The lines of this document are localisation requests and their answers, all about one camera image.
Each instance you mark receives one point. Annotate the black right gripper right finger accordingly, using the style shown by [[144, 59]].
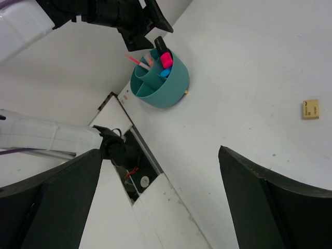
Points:
[[270, 210]]

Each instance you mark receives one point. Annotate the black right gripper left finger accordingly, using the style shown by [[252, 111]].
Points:
[[50, 209]]

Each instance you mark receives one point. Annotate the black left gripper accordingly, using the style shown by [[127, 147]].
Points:
[[132, 20]]

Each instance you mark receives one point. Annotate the black pink marker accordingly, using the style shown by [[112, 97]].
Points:
[[165, 55]]

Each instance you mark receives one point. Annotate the pink clear pen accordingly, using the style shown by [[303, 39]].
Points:
[[139, 63]]

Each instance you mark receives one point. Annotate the black blue yellow marker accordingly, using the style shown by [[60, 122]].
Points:
[[165, 73]]

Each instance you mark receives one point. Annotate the teal plastic cup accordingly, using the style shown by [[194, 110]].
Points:
[[158, 91]]

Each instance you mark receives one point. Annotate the orange highlighter pen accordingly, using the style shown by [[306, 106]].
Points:
[[149, 59]]

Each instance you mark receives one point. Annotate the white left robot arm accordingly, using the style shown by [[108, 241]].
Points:
[[25, 22]]

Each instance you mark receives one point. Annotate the small yellow eraser block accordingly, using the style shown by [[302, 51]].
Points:
[[310, 109]]

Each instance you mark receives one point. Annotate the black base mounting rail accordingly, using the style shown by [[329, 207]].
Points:
[[136, 180]]

